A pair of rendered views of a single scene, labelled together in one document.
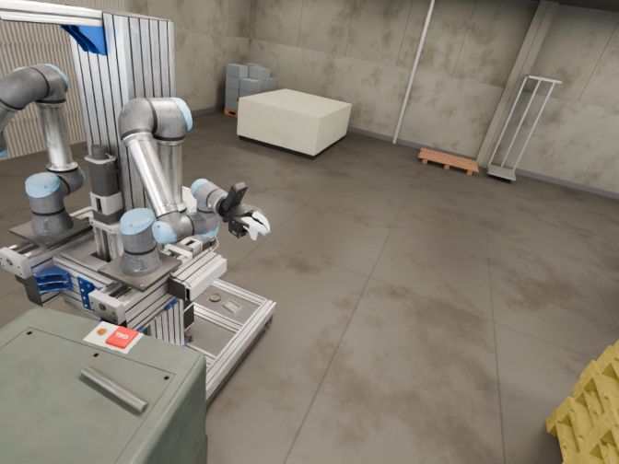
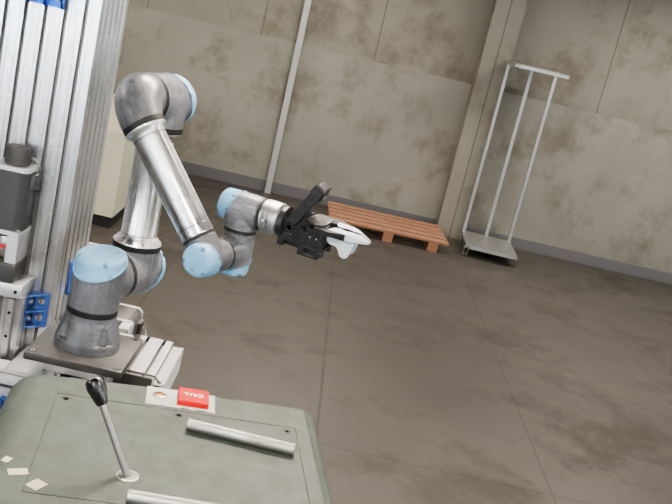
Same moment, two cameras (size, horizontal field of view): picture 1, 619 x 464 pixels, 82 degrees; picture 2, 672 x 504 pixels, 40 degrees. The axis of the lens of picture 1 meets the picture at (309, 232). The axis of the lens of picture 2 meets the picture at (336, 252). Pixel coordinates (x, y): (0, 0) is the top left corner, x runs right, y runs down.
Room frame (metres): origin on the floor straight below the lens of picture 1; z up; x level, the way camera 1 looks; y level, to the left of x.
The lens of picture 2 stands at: (-0.96, 0.83, 2.04)
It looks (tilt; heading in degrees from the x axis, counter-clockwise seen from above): 14 degrees down; 341
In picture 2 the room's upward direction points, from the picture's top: 13 degrees clockwise
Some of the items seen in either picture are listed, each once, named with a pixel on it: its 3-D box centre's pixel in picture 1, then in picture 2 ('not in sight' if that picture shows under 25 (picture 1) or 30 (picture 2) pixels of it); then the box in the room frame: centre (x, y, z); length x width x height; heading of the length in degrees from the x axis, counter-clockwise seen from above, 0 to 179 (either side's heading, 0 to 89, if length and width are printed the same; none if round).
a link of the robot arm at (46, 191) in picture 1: (45, 191); not in sight; (1.28, 1.12, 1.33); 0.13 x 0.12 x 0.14; 4
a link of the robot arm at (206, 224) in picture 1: (203, 221); (232, 251); (1.05, 0.37, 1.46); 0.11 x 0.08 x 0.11; 141
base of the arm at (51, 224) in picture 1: (51, 216); not in sight; (1.27, 1.12, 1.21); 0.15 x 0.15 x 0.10
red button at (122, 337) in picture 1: (122, 338); (193, 399); (0.68, 0.47, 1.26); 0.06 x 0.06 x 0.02; 82
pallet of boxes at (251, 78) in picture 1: (251, 90); not in sight; (8.94, 1.96, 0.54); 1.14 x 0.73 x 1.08; 163
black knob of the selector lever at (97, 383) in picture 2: not in sight; (96, 390); (0.43, 0.68, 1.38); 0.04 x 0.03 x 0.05; 82
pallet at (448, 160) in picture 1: (447, 161); (385, 226); (7.58, -2.64, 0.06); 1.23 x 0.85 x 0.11; 73
